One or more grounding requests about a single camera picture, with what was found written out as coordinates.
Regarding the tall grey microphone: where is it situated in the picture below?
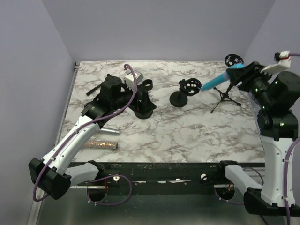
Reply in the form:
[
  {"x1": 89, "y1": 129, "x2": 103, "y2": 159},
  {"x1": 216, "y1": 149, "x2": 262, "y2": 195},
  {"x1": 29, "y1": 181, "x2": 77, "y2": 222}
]
[{"x1": 100, "y1": 127, "x2": 120, "y2": 135}]

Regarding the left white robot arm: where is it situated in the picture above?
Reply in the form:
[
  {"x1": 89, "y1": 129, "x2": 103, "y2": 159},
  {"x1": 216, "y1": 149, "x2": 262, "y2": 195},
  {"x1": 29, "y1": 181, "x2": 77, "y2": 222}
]
[{"x1": 29, "y1": 75, "x2": 156, "y2": 200}]

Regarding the blue microphone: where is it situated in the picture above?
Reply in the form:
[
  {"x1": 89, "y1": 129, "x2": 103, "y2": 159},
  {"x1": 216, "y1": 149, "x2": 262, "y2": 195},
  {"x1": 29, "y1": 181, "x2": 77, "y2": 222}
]
[{"x1": 200, "y1": 63, "x2": 244, "y2": 91}]

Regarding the black T-handle tool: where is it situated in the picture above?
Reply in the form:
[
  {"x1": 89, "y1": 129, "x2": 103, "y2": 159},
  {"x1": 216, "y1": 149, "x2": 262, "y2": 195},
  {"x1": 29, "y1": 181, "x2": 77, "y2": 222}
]
[{"x1": 86, "y1": 74, "x2": 112, "y2": 96}]

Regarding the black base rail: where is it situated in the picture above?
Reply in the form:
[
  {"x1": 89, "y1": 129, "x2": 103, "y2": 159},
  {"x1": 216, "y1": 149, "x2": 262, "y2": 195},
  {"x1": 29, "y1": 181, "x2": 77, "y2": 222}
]
[{"x1": 72, "y1": 161, "x2": 251, "y2": 196}]

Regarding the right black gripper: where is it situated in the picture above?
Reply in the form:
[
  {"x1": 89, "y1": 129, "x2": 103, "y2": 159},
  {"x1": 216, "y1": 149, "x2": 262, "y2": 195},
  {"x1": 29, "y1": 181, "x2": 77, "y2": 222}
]
[{"x1": 228, "y1": 59, "x2": 275, "y2": 107}]

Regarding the black tripod mic stand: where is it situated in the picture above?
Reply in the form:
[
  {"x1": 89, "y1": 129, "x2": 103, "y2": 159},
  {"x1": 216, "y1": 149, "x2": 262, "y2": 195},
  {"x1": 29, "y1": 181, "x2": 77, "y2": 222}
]
[{"x1": 210, "y1": 54, "x2": 244, "y2": 113}]

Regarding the glitter handle microphone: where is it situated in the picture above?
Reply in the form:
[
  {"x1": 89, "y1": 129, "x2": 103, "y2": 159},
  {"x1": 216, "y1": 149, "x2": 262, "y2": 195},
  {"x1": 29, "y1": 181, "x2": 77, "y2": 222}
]
[{"x1": 83, "y1": 141, "x2": 118, "y2": 150}]

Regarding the black shock-mount mic stand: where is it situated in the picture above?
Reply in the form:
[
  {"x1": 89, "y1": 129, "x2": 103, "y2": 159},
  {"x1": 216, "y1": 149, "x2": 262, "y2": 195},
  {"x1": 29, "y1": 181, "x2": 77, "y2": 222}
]
[{"x1": 169, "y1": 78, "x2": 202, "y2": 108}]

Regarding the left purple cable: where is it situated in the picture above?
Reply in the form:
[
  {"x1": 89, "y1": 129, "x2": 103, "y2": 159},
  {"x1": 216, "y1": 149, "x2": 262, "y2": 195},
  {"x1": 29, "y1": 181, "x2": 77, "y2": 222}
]
[{"x1": 32, "y1": 63, "x2": 133, "y2": 207}]

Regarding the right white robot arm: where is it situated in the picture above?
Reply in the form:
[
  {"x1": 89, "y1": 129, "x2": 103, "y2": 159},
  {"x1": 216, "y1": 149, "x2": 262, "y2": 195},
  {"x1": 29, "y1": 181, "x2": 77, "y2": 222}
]
[{"x1": 215, "y1": 62, "x2": 300, "y2": 217}]

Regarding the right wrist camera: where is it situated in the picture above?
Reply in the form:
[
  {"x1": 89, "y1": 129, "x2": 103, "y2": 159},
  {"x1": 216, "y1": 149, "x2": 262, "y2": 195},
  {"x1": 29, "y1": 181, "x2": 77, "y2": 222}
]
[{"x1": 261, "y1": 51, "x2": 291, "y2": 75}]

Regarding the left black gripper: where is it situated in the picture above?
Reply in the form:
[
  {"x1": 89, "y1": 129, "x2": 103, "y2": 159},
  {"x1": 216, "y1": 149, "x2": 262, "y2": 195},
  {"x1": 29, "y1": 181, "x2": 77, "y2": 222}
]
[{"x1": 112, "y1": 82, "x2": 157, "y2": 115}]

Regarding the black round-base mic stand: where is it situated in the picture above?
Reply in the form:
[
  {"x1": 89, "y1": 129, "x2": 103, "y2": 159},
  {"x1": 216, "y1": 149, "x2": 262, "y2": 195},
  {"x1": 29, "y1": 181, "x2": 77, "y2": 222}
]
[{"x1": 134, "y1": 79, "x2": 157, "y2": 120}]

